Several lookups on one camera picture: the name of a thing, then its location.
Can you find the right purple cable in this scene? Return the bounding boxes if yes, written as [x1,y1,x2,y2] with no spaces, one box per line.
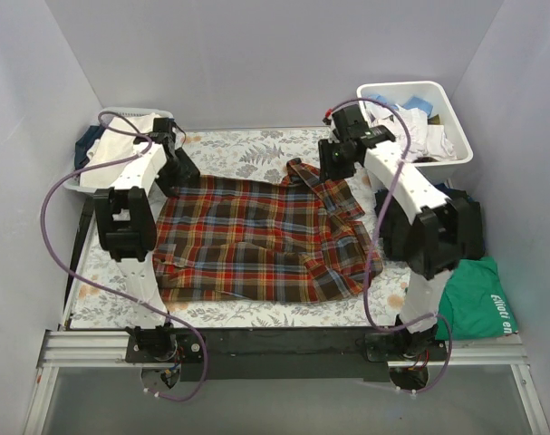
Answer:
[323,100,455,395]

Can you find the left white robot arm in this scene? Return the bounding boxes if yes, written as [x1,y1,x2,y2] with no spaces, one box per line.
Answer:
[93,111,200,329]

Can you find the light blue garment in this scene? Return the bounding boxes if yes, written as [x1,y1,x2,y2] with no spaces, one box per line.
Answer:
[369,94,433,116]

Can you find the white plastic bin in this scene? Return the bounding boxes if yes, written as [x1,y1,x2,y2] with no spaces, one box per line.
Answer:
[356,81,473,185]

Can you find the plaid long sleeve shirt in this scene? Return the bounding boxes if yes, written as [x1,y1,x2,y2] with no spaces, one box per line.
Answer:
[153,159,383,304]

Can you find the navy blue garment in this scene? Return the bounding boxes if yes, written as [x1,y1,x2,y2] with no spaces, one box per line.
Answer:
[73,125,105,176]

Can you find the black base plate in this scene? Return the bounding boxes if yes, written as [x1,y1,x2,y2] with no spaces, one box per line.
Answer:
[124,325,448,382]

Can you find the green shirt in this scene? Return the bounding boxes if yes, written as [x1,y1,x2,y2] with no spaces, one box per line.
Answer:
[436,256,518,341]

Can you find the grey perforated basket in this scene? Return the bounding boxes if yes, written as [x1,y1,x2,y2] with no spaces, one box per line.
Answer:
[63,107,174,195]

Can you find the white folded garment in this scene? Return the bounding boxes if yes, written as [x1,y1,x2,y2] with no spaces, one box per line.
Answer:
[79,112,160,189]

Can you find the floral table mat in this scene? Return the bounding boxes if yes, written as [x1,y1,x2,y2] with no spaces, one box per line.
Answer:
[66,128,410,329]

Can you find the white crumpled clothes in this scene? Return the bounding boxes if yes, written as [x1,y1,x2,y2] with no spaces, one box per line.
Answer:
[364,101,457,163]

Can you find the aluminium frame rail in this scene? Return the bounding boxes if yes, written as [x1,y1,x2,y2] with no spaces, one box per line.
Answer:
[37,330,550,434]

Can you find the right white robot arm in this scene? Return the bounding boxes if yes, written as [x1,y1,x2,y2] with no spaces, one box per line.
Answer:
[318,99,476,361]

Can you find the black folded shirt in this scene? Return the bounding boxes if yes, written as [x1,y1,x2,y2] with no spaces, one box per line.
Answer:
[380,184,486,261]

